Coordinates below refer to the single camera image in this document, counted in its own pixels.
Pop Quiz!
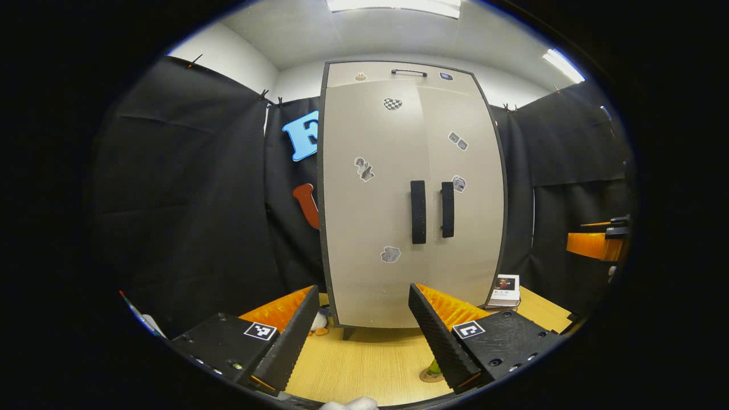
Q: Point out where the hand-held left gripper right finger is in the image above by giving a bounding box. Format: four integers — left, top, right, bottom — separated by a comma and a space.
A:
408, 282, 564, 395

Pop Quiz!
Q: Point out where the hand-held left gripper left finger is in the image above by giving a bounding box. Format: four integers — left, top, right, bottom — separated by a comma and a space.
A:
171, 285, 321, 397

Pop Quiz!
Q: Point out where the grey cabinet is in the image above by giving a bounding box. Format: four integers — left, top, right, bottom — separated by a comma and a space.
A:
317, 60, 509, 341

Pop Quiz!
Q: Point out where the grey cabinet door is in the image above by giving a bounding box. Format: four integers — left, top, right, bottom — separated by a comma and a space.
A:
322, 79, 429, 329
419, 85, 506, 308

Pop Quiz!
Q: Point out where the grey cabinet drawer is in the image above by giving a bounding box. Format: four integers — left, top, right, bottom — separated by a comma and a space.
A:
326, 61, 477, 89

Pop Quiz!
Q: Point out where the penguin plush toy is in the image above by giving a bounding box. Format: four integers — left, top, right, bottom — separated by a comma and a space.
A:
308, 306, 332, 337

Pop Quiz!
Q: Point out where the white photo-cover book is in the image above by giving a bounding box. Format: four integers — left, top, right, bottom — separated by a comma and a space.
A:
487, 274, 521, 309

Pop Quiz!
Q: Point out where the green marker pen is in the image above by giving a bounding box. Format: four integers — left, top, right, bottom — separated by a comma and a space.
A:
118, 290, 166, 338

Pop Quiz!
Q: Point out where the black backdrop cloth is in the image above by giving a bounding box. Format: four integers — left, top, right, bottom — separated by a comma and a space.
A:
91, 56, 636, 339

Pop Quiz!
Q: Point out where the large ceiling light panel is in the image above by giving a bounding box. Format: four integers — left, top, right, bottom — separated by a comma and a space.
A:
326, 0, 462, 19

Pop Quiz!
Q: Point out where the black right door handle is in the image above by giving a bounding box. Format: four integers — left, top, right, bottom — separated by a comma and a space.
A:
441, 182, 455, 239

